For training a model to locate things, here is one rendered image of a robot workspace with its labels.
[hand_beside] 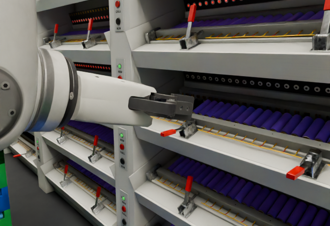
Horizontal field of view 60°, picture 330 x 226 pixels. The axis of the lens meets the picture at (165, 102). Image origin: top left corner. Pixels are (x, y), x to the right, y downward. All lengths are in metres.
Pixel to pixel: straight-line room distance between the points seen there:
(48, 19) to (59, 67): 1.12
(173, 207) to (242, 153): 0.27
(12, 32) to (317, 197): 0.47
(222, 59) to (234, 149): 0.18
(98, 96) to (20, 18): 0.12
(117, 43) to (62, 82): 0.52
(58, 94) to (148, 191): 0.58
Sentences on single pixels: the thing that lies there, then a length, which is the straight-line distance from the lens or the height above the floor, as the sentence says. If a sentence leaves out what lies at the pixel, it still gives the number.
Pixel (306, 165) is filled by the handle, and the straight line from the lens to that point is 0.49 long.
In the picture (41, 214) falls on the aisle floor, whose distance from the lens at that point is 1.37.
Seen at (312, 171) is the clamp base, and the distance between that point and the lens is 0.50.
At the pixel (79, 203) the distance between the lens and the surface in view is 1.21.
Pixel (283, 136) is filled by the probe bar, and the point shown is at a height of 0.53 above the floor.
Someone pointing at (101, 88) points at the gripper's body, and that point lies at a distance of 0.29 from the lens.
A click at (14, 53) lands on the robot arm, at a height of 0.68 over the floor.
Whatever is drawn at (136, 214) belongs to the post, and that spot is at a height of 0.21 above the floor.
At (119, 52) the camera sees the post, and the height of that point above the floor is 0.67.
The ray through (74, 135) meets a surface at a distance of 1.25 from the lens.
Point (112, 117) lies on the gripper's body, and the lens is 0.30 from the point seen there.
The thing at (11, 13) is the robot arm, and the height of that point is 0.70.
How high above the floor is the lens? 0.69
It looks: 11 degrees down
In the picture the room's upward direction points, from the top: straight up
